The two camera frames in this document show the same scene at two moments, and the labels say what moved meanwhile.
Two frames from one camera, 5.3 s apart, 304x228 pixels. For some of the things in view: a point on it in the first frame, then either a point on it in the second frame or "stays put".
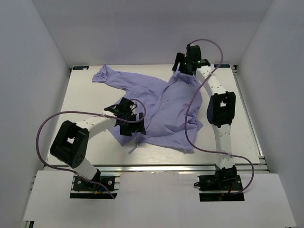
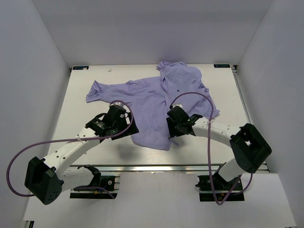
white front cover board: (154, 200) stays put
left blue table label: (80, 68) stays put
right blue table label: (222, 66) stays put
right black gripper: (181, 58) to (173, 132)
